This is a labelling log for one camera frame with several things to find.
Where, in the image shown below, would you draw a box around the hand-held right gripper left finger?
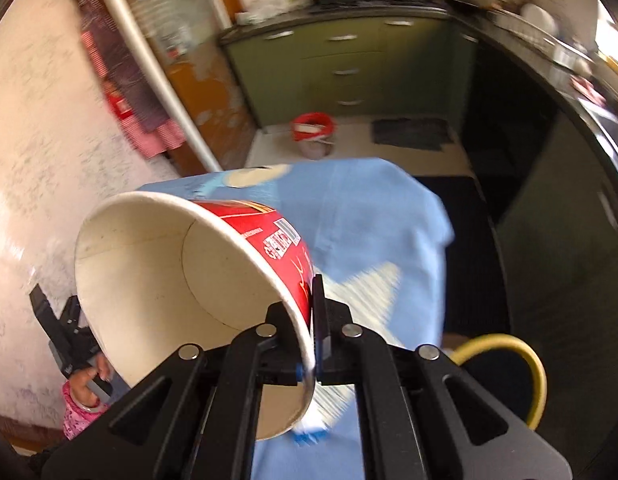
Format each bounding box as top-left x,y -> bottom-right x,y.
42,302 -> 304,480

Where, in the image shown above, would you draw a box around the wooden door frame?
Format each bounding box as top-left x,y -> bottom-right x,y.
59,0 -> 260,171

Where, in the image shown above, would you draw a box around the black wok with handle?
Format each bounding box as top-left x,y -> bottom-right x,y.
441,0 -> 490,13

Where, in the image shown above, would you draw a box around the red rimmed bucket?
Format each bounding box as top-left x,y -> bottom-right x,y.
290,112 -> 336,160

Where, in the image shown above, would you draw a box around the person's left forearm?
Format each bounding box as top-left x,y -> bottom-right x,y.
62,380 -> 110,442

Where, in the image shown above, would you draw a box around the person's left hand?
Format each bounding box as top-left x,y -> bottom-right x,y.
72,355 -> 113,409

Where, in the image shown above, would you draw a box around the gas stove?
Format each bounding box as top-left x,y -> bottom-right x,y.
309,0 -> 440,13

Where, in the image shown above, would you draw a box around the frosted glass sliding door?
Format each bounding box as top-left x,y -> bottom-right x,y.
86,0 -> 255,171

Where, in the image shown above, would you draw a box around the black floor mat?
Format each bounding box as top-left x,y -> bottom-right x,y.
371,117 -> 452,152

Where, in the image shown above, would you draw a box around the purple checked apron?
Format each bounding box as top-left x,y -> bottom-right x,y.
74,0 -> 170,133

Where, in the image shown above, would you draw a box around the white plates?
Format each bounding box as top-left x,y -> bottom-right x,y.
519,2 -> 557,36

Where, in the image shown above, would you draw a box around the red paper noodle cup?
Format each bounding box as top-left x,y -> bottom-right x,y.
74,191 -> 320,442

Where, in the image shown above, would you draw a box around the blue star tablecloth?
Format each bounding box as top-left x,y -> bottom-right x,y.
136,157 -> 455,480

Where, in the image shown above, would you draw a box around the white sachets with blue ends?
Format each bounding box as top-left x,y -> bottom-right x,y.
291,410 -> 340,450

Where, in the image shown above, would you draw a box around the yellow rimmed trash bin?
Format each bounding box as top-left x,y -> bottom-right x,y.
449,334 -> 547,431

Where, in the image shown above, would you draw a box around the white dish rack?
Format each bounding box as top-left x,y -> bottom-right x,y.
494,10 -> 564,46

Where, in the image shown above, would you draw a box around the clear plastic bags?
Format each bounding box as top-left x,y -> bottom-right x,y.
234,0 -> 310,26

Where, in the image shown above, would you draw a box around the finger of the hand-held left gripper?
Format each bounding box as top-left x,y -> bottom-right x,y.
29,283 -> 65,346

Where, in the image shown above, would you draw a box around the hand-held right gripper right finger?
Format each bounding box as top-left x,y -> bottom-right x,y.
311,274 -> 572,480

